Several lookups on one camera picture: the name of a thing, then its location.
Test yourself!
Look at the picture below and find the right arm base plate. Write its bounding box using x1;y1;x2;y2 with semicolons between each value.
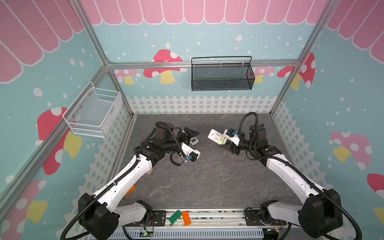
244;208;287;227

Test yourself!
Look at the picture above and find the white remote control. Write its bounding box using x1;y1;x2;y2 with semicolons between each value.
208;129;227;145
190;137;199;146

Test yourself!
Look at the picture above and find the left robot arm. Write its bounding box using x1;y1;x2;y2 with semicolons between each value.
60;122;201;240

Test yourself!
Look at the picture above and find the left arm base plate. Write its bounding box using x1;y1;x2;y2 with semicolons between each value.
126;210;167;227

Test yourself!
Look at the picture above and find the small beige block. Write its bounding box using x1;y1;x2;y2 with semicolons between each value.
146;169;154;175

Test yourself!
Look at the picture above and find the white wire wall basket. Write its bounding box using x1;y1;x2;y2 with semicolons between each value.
63;82;123;138

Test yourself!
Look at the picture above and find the black mesh wall basket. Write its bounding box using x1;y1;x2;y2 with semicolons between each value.
191;56;256;92

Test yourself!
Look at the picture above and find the small green circuit board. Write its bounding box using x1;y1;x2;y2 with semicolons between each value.
140;230;154;238

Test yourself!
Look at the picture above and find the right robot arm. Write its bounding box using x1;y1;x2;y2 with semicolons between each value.
209;112;363;240

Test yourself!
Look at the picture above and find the green toy brick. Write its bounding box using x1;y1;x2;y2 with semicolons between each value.
169;210;182;226

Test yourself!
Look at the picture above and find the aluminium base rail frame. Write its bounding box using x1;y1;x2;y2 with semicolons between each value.
80;207;335;240

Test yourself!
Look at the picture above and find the orange toy brick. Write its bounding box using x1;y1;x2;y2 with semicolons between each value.
182;211;192;227

